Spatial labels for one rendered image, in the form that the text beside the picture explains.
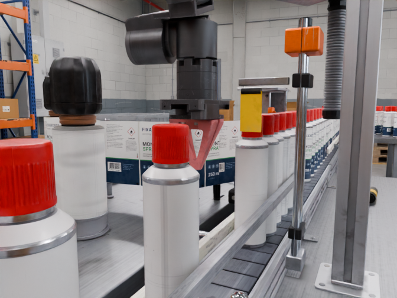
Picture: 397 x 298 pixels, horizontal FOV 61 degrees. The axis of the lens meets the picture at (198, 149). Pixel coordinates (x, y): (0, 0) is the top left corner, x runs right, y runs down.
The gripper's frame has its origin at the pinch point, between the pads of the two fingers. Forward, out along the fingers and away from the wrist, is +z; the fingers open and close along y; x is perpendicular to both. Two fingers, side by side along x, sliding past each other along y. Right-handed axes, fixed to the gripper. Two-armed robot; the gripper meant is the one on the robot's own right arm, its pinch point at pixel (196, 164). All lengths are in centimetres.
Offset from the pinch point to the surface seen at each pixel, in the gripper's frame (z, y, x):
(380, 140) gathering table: 13, -206, 34
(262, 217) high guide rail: 6.0, 1.6, 10.3
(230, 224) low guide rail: 10.7, -6.2, 3.0
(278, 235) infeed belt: 13.6, -12.6, 9.5
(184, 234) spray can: 2.7, 18.8, 7.9
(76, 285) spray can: 1.2, 31.2, 7.9
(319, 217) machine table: 18.2, -40.7, 13.6
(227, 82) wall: -68, -734, -271
